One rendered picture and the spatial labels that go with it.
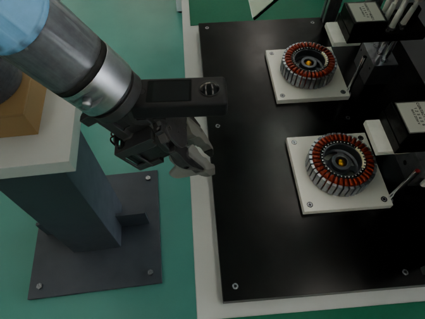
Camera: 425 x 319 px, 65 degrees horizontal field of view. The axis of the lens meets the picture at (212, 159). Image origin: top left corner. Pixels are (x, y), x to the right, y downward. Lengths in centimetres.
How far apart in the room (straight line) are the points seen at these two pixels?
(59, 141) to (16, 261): 87
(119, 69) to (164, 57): 161
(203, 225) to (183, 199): 85
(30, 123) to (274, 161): 47
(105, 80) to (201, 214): 31
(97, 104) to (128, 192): 111
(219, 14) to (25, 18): 68
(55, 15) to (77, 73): 5
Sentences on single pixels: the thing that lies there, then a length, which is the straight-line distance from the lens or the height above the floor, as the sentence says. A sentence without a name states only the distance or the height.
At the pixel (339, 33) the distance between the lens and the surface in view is 72.
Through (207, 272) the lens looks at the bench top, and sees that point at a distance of 56.
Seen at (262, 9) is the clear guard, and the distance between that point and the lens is 49.
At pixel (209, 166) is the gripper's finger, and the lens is 50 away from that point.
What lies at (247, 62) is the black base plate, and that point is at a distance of 79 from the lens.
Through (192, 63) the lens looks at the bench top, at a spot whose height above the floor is 75.
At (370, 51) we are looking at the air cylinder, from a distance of 80.
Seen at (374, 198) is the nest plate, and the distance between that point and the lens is 63.
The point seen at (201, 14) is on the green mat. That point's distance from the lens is 95.
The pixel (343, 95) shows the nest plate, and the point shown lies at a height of 78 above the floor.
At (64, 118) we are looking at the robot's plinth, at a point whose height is 75.
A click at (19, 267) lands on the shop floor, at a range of 152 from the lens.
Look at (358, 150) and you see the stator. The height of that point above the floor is 82.
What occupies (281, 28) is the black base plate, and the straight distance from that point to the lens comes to 89.
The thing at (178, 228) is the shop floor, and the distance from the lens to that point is 139.
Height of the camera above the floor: 129
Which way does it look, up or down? 58 degrees down
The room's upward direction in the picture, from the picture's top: straight up
